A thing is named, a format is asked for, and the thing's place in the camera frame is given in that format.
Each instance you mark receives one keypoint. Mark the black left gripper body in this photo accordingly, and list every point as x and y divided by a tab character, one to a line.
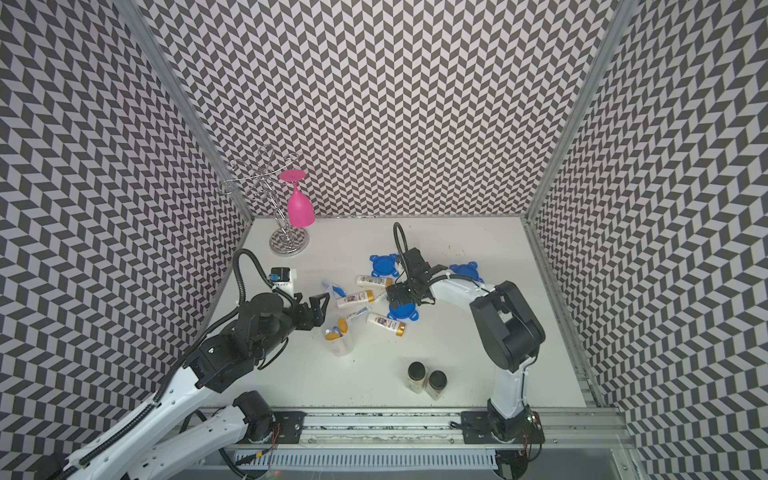
300	318

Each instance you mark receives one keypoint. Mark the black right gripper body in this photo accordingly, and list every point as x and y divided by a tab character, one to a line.
407	292

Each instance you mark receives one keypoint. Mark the blue lid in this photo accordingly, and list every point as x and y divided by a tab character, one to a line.
406	312
469	269
385	265

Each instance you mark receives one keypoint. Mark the clear container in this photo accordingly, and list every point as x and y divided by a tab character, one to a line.
342	346

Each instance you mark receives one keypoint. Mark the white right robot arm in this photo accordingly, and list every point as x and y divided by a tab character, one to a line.
510	333

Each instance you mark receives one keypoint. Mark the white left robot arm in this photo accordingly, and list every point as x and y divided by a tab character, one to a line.
234	346

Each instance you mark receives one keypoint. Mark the white tube gold cap front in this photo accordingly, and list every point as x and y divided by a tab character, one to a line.
395	326

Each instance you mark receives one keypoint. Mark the white tube gold cap back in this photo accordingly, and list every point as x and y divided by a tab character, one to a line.
374	282

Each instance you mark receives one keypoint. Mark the black cap jar left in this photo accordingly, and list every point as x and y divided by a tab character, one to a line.
416	376

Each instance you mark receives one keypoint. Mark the black cap jar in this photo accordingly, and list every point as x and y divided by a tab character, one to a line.
416	376
435	384

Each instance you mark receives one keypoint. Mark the black cap jar right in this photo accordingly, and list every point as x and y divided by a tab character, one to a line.
435	384

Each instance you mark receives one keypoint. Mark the pink plastic wine glass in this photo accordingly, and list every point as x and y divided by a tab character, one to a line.
299	207

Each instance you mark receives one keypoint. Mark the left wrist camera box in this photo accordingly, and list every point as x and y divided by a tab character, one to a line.
283	278

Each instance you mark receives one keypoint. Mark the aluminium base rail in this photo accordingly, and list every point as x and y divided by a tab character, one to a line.
399	439

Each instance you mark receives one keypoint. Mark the aluminium right corner post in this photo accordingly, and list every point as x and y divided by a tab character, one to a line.
605	52

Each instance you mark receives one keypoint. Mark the aluminium corner post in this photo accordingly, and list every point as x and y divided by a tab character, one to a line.
605	52
146	40

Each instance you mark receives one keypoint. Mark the aluminium left corner post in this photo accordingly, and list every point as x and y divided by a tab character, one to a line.
146	40

